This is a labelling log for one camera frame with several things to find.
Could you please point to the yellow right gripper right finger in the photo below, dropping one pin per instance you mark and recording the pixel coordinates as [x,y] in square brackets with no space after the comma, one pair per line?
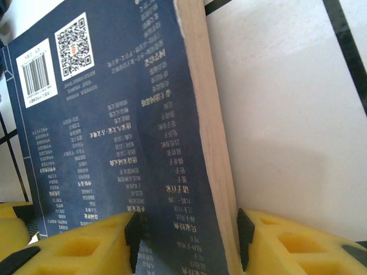
[272,257]

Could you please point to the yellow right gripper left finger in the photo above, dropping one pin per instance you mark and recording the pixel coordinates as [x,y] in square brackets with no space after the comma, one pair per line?
[109,257]

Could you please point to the blue book with QR code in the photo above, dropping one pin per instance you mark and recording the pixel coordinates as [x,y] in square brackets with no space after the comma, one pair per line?
[114,114]

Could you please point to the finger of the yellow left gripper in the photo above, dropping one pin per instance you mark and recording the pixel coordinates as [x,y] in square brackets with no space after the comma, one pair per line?
[11,235]

